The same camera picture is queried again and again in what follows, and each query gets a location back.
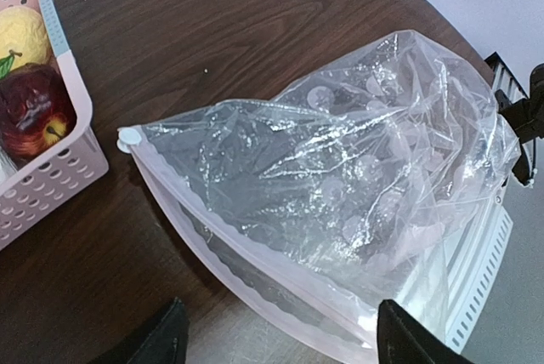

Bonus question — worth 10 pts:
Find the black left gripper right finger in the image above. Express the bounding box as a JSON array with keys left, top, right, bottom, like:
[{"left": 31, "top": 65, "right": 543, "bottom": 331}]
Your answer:
[{"left": 377, "top": 299, "right": 471, "bottom": 364}]

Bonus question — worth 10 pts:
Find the dark red toy apple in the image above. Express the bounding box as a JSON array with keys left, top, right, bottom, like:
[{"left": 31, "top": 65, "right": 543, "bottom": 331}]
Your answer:
[{"left": 1, "top": 64, "right": 77, "bottom": 168}]

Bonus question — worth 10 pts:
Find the pink plastic basket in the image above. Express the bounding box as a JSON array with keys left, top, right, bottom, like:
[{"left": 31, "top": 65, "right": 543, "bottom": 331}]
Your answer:
[{"left": 1, "top": 0, "right": 109, "bottom": 248}]

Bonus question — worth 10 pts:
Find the clear zip top bag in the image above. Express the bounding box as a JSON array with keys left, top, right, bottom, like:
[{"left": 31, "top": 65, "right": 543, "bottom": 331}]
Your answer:
[{"left": 117, "top": 30, "right": 520, "bottom": 363}]

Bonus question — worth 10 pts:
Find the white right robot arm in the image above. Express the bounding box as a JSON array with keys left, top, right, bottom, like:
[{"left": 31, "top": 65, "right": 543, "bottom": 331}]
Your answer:
[{"left": 377, "top": 64, "right": 543, "bottom": 363}]

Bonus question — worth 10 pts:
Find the front aluminium rail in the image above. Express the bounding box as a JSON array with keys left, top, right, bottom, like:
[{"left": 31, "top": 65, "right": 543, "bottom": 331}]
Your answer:
[{"left": 443, "top": 186, "right": 513, "bottom": 354}]

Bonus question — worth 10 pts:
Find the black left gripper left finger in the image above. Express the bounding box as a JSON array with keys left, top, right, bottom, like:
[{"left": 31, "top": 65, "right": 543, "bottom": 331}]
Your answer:
[{"left": 90, "top": 298, "right": 190, "bottom": 364}]

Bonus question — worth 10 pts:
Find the yellow toy fruit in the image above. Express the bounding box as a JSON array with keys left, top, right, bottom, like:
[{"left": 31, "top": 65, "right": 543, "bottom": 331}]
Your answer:
[{"left": 1, "top": 6, "right": 52, "bottom": 77}]

